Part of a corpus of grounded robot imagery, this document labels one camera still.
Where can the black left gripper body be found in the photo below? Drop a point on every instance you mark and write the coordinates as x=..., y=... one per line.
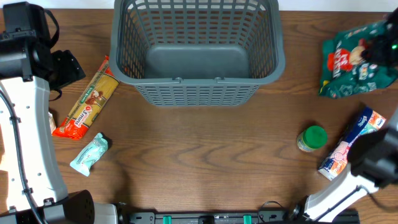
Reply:
x=64, y=70

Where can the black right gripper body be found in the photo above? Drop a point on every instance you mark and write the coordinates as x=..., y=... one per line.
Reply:
x=374, y=50

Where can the green coffee bag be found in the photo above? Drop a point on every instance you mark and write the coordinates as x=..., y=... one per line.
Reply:
x=345, y=72

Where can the green lid jar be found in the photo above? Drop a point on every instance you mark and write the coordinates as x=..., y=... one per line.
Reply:
x=311, y=139

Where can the grey plastic basket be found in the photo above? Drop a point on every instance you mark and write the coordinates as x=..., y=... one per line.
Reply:
x=197, y=52

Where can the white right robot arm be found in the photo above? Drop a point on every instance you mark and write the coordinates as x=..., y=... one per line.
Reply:
x=364, y=161

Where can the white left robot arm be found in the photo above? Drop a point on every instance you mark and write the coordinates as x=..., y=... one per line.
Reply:
x=30, y=70

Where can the colourful tissue pack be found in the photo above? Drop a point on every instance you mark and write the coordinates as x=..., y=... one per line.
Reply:
x=367, y=121

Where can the orange spaghetti packet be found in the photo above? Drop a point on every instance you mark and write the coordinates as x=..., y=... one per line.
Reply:
x=89, y=105

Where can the beige brown snack bag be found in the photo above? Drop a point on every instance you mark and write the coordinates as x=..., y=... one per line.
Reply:
x=52, y=123

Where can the teal wipes packet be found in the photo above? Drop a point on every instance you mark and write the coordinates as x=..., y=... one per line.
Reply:
x=90, y=154

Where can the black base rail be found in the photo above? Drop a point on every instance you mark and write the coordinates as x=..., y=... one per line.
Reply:
x=261, y=217

